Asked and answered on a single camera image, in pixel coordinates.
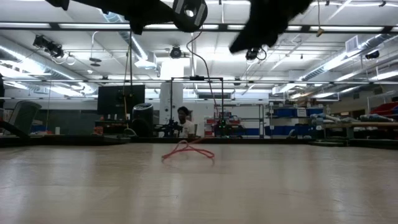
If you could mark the shelf with blue bins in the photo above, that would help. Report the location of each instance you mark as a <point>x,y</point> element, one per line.
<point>293,112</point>

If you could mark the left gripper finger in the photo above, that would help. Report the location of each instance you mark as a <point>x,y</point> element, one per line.
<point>138,28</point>
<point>160,12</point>

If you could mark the blue grey office chair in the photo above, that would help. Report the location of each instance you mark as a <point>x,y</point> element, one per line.
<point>23,115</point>

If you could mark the yellow hanging tag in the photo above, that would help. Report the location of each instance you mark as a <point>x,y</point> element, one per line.
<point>319,31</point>

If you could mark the black monitor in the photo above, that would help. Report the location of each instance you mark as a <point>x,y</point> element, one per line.
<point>121,99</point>

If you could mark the wooden workbench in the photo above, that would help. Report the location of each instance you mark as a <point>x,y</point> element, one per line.
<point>367,125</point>

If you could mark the black overhead light beam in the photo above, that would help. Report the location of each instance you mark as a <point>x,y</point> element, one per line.
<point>54,26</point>

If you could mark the black gantry frame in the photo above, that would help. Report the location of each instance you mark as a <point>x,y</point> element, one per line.
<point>222,93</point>

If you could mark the black overhead camera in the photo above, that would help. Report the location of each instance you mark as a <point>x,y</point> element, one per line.
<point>253,55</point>
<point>49,46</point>
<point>175,52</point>

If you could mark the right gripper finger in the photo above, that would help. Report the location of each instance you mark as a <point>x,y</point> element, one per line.
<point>261,25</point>

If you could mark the person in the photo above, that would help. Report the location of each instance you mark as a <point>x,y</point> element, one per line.
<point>186,127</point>

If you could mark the red storage bin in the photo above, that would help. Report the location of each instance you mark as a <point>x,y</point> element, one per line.
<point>385,109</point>

